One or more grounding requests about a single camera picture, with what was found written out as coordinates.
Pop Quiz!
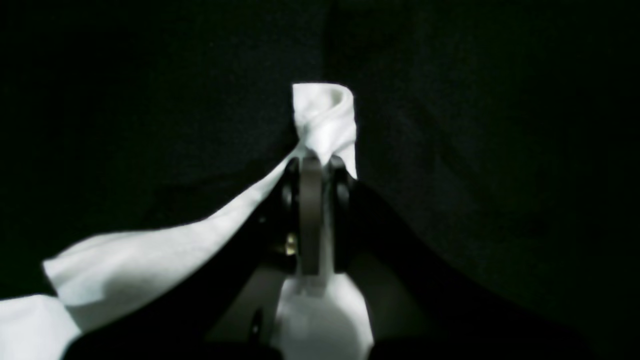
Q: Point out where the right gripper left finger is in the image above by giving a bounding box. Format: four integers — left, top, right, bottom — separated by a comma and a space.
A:
65, 155, 323, 360

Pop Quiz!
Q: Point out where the black table cloth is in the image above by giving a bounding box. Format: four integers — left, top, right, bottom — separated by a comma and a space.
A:
1, 0, 639, 360

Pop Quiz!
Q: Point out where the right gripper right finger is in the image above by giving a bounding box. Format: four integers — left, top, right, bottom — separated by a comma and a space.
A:
328, 156, 596, 360

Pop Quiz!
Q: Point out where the white printed t-shirt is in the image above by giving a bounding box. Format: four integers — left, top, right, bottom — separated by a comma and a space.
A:
0, 83, 373, 360

